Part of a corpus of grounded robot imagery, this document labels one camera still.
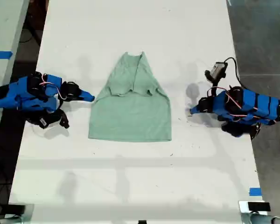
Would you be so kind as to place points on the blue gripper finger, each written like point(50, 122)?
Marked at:
point(86, 95)
point(195, 110)

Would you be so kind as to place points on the pale green T-shirt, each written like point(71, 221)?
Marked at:
point(130, 112)

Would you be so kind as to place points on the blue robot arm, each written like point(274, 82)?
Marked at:
point(247, 105)
point(25, 95)

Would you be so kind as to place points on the long blue tape strip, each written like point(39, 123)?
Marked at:
point(1, 54)

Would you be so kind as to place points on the white side table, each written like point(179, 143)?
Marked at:
point(4, 28)

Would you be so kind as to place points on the short blue tape strip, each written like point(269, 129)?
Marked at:
point(255, 191)

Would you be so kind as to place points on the black box on white plate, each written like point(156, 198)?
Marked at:
point(259, 206)

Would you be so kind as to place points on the small black box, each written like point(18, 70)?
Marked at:
point(16, 209)

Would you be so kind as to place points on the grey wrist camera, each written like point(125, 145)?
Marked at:
point(216, 71)

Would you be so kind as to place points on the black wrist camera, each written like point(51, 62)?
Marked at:
point(49, 119)

